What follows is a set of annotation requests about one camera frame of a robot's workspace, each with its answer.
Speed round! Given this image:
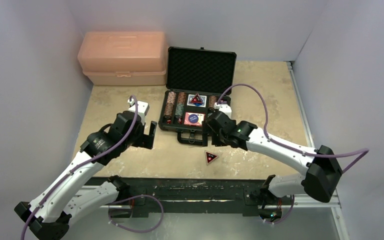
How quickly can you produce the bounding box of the brown poker chip stack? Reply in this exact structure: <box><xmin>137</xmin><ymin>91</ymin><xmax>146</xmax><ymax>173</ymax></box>
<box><xmin>208</xmin><ymin>95</ymin><xmax>217</xmax><ymax>111</ymax></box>

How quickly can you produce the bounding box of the red triangular dealer button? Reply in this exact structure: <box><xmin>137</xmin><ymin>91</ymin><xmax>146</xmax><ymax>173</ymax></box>
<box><xmin>190</xmin><ymin>93</ymin><xmax>204</xmax><ymax>106</ymax></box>

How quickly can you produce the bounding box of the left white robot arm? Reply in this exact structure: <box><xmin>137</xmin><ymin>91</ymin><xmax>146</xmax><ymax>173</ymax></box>
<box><xmin>14</xmin><ymin>110</ymin><xmax>157</xmax><ymax>240</ymax></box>

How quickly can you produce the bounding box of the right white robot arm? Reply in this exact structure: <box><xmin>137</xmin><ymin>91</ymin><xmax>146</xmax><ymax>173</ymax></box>
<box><xmin>202</xmin><ymin>111</ymin><xmax>343</xmax><ymax>204</ymax></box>

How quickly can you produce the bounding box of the black poker set case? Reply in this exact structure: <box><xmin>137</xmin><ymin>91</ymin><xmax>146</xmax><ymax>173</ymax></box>
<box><xmin>158</xmin><ymin>46</ymin><xmax>237</xmax><ymax>147</ymax></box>

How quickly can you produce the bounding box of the red card deck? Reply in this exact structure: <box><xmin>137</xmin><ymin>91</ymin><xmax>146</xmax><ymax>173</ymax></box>
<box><xmin>183</xmin><ymin>112</ymin><xmax>205</xmax><ymax>127</ymax></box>

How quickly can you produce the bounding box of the blue card deck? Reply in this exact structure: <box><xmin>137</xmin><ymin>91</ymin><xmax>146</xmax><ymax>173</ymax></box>
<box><xmin>186</xmin><ymin>94</ymin><xmax>208</xmax><ymax>108</ymax></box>

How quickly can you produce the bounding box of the brown lower chip stack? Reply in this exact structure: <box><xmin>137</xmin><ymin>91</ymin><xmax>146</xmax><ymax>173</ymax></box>
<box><xmin>163</xmin><ymin>102</ymin><xmax>174</xmax><ymax>120</ymax></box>

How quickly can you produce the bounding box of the green chip stack in case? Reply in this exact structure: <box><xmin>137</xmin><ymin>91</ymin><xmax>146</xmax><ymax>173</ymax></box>
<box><xmin>174</xmin><ymin>103</ymin><xmax>185</xmax><ymax>119</ymax></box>

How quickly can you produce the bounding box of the dark red chip stack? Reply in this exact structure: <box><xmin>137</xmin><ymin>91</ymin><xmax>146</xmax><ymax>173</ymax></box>
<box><xmin>176</xmin><ymin>92</ymin><xmax>187</xmax><ymax>105</ymax></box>

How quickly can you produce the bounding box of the orange chip stack in case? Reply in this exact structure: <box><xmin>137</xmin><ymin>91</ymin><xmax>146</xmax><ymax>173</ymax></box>
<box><xmin>166</xmin><ymin>91</ymin><xmax>176</xmax><ymax>105</ymax></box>

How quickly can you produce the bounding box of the pink plastic storage box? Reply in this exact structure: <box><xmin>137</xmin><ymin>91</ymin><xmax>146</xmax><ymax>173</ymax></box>
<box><xmin>77</xmin><ymin>31</ymin><xmax>169</xmax><ymax>86</ymax></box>

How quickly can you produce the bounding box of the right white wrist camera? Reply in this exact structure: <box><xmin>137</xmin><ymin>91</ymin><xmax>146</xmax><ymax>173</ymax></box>
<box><xmin>214</xmin><ymin>102</ymin><xmax>232</xmax><ymax>118</ymax></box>

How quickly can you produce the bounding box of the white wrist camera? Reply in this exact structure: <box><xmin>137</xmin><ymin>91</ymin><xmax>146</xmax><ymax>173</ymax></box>
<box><xmin>127</xmin><ymin>99</ymin><xmax>150</xmax><ymax>125</ymax></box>
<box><xmin>214</xmin><ymin>102</ymin><xmax>232</xmax><ymax>118</ymax></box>

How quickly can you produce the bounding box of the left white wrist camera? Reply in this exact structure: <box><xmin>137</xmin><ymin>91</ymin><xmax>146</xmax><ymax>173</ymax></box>
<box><xmin>127</xmin><ymin>99</ymin><xmax>150</xmax><ymax>125</ymax></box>

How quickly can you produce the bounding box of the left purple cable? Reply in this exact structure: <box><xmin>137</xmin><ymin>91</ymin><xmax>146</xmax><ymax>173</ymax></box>
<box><xmin>20</xmin><ymin>95</ymin><xmax>139</xmax><ymax>240</ymax></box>

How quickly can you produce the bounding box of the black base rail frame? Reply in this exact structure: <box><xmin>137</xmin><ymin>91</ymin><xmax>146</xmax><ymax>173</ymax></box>
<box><xmin>110</xmin><ymin>177</ymin><xmax>292</xmax><ymax>219</ymax></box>

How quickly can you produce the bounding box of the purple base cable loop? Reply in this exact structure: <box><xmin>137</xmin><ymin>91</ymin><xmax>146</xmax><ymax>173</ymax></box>
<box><xmin>108</xmin><ymin>193</ymin><xmax>165</xmax><ymax>234</ymax></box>

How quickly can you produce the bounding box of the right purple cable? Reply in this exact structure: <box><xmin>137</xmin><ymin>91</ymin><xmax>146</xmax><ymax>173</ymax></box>
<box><xmin>216</xmin><ymin>83</ymin><xmax>370</xmax><ymax>175</ymax></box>

